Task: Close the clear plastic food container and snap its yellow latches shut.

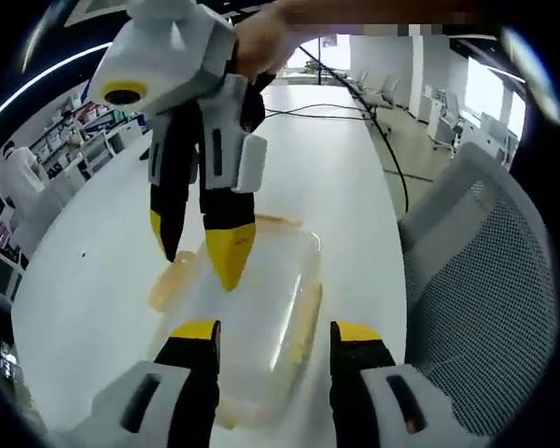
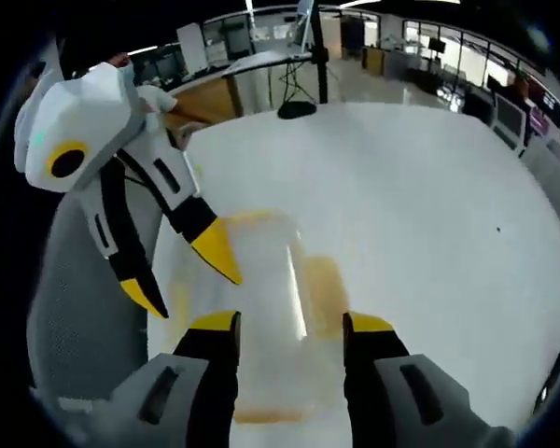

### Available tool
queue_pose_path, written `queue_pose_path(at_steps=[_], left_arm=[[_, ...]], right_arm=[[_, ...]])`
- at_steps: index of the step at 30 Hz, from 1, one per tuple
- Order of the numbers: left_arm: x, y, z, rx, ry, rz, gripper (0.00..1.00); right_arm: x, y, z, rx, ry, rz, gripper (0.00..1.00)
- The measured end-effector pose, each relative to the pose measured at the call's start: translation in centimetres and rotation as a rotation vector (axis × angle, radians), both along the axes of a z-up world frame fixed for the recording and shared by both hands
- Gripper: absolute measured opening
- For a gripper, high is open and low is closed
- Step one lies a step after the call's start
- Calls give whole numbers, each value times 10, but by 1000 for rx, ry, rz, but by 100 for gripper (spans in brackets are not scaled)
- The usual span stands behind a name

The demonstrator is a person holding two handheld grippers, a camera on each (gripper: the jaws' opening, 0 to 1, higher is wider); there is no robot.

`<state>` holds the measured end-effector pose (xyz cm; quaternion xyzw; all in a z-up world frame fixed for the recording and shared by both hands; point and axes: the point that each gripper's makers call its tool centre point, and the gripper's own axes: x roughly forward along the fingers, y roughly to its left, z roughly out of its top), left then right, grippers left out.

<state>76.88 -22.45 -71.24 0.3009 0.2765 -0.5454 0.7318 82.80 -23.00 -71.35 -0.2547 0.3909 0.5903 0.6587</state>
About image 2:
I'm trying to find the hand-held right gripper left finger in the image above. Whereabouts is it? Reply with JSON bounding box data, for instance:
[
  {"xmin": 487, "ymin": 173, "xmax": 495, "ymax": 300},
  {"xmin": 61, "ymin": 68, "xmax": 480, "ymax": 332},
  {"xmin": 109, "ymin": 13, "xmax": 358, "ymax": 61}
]
[{"xmin": 88, "ymin": 310, "xmax": 243, "ymax": 448}]

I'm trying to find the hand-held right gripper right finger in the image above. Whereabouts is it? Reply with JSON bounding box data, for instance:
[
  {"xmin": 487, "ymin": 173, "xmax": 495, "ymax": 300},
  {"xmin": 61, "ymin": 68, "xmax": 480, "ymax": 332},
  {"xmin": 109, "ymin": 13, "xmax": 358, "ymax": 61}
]
[{"xmin": 342, "ymin": 311, "xmax": 519, "ymax": 448}]

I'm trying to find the clear plastic container with buckles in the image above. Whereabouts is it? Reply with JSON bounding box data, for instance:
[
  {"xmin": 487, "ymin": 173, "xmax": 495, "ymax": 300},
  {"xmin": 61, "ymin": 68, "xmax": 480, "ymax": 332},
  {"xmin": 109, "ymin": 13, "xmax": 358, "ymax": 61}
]
[{"xmin": 165, "ymin": 208, "xmax": 352, "ymax": 426}]

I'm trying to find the wooden desk panel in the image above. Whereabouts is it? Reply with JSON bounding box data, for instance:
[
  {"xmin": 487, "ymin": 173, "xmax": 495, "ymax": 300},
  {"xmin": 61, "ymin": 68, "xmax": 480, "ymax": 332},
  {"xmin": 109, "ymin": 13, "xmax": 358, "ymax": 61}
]
[{"xmin": 166, "ymin": 72, "xmax": 245, "ymax": 128}]

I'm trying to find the grey mesh office chair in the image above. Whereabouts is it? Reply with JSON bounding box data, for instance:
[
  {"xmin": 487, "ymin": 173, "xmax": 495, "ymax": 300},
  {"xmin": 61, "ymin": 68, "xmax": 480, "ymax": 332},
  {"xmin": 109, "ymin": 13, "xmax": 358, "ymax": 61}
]
[{"xmin": 27, "ymin": 189, "xmax": 165, "ymax": 403}]

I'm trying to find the black rounded chair pad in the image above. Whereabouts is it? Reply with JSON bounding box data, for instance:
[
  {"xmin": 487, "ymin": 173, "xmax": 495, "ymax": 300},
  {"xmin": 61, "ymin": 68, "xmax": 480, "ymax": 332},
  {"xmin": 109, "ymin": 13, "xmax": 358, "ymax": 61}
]
[{"xmin": 276, "ymin": 101, "xmax": 318, "ymax": 119}]

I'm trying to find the white desk with black legs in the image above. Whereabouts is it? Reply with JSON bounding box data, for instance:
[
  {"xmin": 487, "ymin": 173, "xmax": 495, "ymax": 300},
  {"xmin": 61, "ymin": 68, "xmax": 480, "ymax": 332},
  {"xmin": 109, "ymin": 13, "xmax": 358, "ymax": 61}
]
[{"xmin": 220, "ymin": 0, "xmax": 330, "ymax": 106}]

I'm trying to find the white office chair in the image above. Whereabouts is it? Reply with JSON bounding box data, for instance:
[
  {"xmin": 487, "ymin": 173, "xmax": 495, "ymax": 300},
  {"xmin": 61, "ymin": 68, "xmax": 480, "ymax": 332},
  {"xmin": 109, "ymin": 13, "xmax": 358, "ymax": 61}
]
[{"xmin": 491, "ymin": 91, "xmax": 529, "ymax": 151}]

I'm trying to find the dark wall display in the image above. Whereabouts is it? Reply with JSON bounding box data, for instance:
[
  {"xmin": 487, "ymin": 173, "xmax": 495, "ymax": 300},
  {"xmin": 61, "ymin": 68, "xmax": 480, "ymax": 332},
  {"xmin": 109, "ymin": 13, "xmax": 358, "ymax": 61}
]
[{"xmin": 533, "ymin": 89, "xmax": 560, "ymax": 128}]

